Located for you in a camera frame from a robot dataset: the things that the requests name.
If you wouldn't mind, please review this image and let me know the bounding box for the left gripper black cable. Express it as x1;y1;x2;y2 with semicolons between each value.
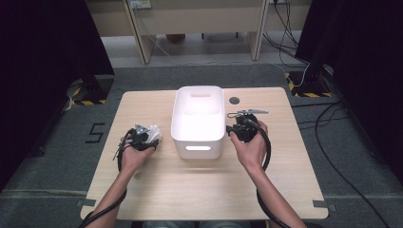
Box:
77;127;136;228

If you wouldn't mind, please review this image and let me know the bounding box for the stand base with striped tape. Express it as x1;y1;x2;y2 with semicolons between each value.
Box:
284;70;334;98
67;74;115;106

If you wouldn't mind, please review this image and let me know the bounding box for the person's left hand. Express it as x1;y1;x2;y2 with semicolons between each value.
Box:
120;136;156;176

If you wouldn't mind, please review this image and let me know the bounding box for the long black floor cable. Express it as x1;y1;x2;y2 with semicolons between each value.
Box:
315;103;391;228

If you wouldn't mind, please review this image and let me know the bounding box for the black curtain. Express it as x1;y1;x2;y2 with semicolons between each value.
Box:
0;0;115;191
294;0;403;188

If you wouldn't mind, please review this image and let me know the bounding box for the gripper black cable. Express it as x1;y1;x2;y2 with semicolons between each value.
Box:
77;127;136;228
243;118;293;228

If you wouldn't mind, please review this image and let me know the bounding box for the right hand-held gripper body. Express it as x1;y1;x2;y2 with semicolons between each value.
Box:
232;108;270;143

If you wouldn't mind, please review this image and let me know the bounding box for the bundle of black cables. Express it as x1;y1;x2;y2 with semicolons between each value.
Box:
261;0;313;68

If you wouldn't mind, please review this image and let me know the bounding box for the person's right hand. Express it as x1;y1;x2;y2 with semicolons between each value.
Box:
229;119;270;174

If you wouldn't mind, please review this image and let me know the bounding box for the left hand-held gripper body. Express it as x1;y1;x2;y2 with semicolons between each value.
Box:
126;123;160;152

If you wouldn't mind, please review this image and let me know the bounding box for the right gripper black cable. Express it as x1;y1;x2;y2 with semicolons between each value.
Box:
243;118;293;228

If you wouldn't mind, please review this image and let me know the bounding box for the white plastic bin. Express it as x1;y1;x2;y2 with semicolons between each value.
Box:
170;85;226;160

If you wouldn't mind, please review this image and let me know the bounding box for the white wall socket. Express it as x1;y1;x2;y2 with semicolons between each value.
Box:
129;0;152;10

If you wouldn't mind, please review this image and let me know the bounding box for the beige wooden desk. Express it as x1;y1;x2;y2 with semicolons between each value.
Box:
85;0;313;65

